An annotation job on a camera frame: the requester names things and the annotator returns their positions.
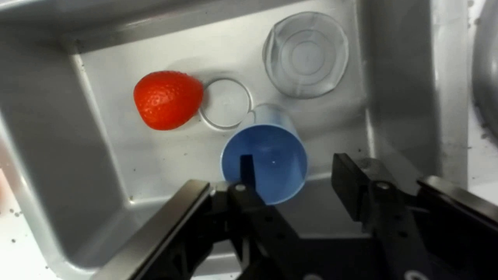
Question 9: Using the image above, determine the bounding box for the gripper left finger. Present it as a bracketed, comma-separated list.
[91, 154, 304, 280]

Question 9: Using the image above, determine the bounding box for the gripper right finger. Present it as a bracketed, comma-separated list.
[331, 153, 498, 280]

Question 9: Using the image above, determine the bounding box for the blue plastic cup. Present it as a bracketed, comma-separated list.
[220, 103, 309, 205]

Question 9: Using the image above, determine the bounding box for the grey sink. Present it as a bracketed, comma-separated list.
[0, 0, 472, 280]

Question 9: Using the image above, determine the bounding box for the clear plastic cup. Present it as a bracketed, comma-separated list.
[263, 11, 349, 99]

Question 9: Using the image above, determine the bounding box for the red toy strawberry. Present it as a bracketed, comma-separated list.
[133, 70, 204, 131]

